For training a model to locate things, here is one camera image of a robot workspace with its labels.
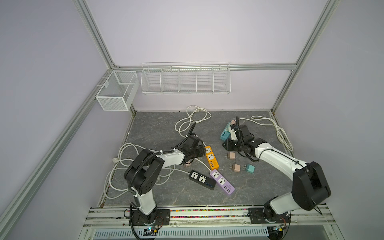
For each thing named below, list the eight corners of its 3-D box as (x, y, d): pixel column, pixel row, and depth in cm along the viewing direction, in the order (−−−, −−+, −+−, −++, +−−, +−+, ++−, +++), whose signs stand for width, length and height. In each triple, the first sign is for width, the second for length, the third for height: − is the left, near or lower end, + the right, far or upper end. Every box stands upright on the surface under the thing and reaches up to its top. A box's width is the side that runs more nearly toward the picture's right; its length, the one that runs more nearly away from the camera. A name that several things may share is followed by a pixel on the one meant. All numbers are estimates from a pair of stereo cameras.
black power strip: (186, 179, 88) (186, 177, 85) (191, 170, 91) (190, 168, 89) (213, 191, 83) (214, 190, 81) (217, 182, 87) (217, 180, 84)
